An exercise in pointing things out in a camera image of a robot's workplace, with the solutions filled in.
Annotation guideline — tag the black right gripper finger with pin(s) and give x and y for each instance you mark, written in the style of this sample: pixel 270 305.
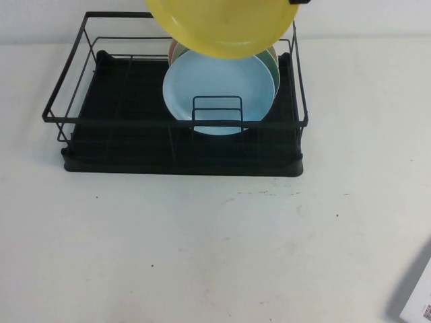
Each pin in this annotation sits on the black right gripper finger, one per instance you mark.
pixel 299 1

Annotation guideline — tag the yellow plate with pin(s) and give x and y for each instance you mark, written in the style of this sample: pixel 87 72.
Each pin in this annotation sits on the yellow plate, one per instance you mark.
pixel 219 23

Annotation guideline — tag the cream white plate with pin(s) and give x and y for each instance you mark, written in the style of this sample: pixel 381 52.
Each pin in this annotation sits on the cream white plate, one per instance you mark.
pixel 275 54

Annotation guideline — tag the light blue plate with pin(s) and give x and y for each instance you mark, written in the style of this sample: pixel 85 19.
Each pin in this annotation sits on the light blue plate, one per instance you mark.
pixel 215 80

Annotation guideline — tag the pink plate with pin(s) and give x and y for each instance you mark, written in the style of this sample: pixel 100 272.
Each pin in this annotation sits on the pink plate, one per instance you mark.
pixel 171 50

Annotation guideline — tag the black plastic drip tray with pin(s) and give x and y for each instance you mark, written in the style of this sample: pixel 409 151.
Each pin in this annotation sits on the black plastic drip tray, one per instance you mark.
pixel 134 167

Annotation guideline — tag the white box with QR label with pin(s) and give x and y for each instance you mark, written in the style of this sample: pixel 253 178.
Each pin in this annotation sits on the white box with QR label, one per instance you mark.
pixel 419 299

